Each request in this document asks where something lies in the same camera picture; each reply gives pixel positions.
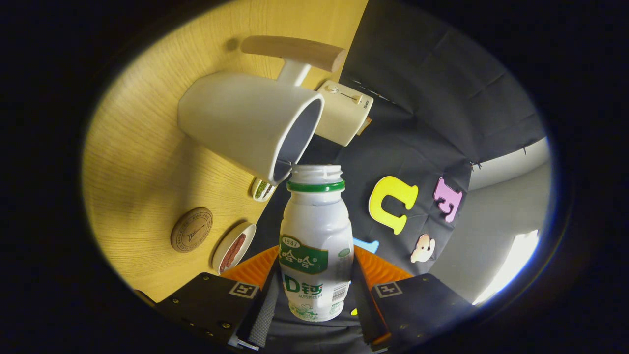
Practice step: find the white plate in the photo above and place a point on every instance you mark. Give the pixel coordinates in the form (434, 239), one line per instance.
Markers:
(222, 253)

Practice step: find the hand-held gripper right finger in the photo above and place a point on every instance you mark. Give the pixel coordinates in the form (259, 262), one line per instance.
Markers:
(368, 314)

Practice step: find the wooden table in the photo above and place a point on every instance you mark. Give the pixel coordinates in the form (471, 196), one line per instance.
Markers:
(137, 162)

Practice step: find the white juice bottle green label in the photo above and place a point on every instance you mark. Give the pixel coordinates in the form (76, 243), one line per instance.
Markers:
(314, 221)

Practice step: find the black backdrop cloth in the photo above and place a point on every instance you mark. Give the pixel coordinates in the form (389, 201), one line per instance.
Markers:
(417, 98)

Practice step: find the cream toaster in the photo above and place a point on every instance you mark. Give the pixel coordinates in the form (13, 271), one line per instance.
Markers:
(339, 118)

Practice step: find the red meat patty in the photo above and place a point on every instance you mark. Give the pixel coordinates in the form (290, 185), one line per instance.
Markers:
(233, 251)

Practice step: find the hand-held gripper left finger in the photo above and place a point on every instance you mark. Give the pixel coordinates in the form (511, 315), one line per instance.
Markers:
(263, 314)

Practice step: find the brown toast slice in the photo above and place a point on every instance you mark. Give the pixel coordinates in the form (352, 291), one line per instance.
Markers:
(364, 126)

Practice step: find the white divided condiment dish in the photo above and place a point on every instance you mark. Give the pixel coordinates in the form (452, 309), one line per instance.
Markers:
(263, 189)

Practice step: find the round cork coaster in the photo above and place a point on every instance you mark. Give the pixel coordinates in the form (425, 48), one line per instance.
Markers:
(191, 230)

